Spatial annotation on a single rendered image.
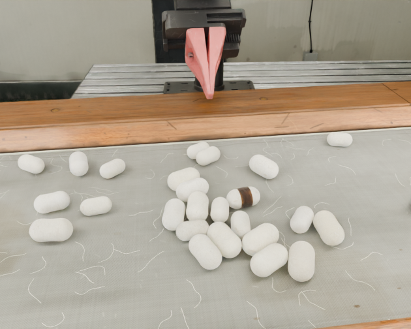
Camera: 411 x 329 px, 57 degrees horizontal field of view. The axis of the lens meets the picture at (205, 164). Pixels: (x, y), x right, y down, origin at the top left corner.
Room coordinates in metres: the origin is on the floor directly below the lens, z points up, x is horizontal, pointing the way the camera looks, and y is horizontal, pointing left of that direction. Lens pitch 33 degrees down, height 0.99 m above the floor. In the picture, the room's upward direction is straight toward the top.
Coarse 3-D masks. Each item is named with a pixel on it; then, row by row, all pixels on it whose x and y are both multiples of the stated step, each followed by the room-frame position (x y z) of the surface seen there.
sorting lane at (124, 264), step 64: (0, 192) 0.33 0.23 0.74; (128, 192) 0.33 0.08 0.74; (320, 192) 0.33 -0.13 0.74; (384, 192) 0.33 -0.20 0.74; (0, 256) 0.24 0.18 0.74; (64, 256) 0.24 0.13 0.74; (128, 256) 0.24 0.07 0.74; (192, 256) 0.24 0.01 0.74; (320, 256) 0.24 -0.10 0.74; (384, 256) 0.24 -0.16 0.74; (0, 320) 0.18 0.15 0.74; (64, 320) 0.18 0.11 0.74; (128, 320) 0.18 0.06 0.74; (192, 320) 0.18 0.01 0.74; (256, 320) 0.17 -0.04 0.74; (320, 320) 0.17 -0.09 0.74
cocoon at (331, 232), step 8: (320, 216) 0.27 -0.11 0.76; (328, 216) 0.27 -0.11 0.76; (320, 224) 0.26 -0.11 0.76; (328, 224) 0.26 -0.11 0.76; (336, 224) 0.26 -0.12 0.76; (320, 232) 0.26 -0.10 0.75; (328, 232) 0.25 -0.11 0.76; (336, 232) 0.25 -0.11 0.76; (328, 240) 0.25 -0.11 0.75; (336, 240) 0.24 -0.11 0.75
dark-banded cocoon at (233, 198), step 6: (234, 192) 0.31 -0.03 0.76; (252, 192) 0.31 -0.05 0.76; (258, 192) 0.31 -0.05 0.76; (228, 198) 0.30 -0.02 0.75; (234, 198) 0.30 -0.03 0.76; (240, 198) 0.30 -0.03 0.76; (258, 198) 0.31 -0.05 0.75; (234, 204) 0.30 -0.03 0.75; (240, 204) 0.30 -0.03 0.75; (252, 204) 0.30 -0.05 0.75
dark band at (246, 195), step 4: (240, 188) 0.31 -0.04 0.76; (244, 188) 0.31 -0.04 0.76; (248, 188) 0.31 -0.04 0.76; (240, 192) 0.31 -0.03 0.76; (244, 192) 0.31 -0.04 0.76; (248, 192) 0.31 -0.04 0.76; (244, 196) 0.30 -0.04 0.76; (248, 196) 0.30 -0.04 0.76; (244, 200) 0.30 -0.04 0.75; (248, 200) 0.30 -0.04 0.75; (252, 200) 0.30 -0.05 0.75; (244, 204) 0.30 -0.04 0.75; (248, 204) 0.30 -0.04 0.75; (240, 208) 0.30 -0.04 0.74
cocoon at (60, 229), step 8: (32, 224) 0.26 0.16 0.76; (40, 224) 0.26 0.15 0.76; (48, 224) 0.26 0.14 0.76; (56, 224) 0.26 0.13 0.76; (64, 224) 0.26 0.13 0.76; (32, 232) 0.25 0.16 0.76; (40, 232) 0.25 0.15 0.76; (48, 232) 0.25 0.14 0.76; (56, 232) 0.25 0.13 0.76; (64, 232) 0.25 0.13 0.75; (40, 240) 0.25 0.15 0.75; (48, 240) 0.25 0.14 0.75; (56, 240) 0.25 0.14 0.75; (64, 240) 0.26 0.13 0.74
